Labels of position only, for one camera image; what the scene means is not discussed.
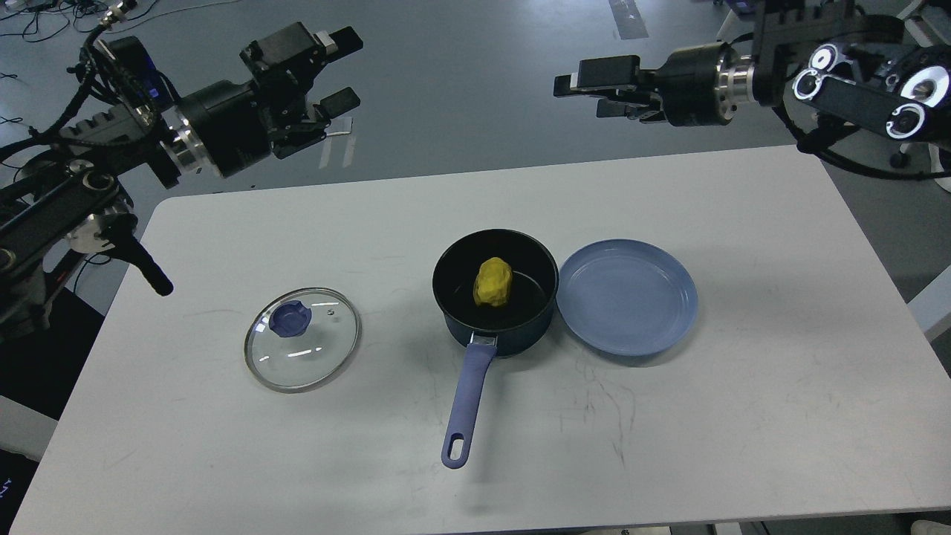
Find black floor cables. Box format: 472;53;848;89
0;0;246;127

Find yellow potato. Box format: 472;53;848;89
473;257;514;308

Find blue plate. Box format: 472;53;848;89
557;239;699;358

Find black box at left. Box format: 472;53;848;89
1;289;105;421

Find glass lid with blue knob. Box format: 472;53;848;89
242;287;363;394

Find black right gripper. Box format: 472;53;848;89
553;42;752;126

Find grey floor tape strip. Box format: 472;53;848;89
608;0;649;40

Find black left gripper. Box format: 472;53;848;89
160;22;364;178

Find dark blue saucepan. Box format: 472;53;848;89
432;228;559;470

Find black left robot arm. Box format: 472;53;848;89
1;1;364;342

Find white rolling chair frame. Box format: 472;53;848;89
713;0;951;168

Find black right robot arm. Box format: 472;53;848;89
553;1;949;181

